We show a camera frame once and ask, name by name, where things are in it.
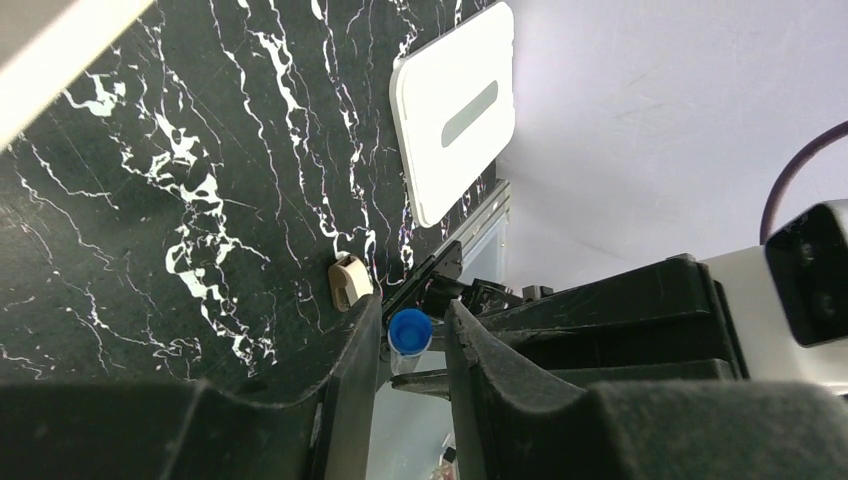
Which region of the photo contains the blue capped tube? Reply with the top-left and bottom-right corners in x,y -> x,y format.
387,308 -> 433,376

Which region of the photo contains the white tub lid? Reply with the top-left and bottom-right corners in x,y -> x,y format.
389,1 -> 516,228

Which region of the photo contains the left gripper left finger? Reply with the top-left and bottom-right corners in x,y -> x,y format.
1,295 -> 382,479

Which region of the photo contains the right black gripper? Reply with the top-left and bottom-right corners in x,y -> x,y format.
431,255 -> 748,386

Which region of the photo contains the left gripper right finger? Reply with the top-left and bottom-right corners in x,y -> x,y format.
445,302 -> 847,479

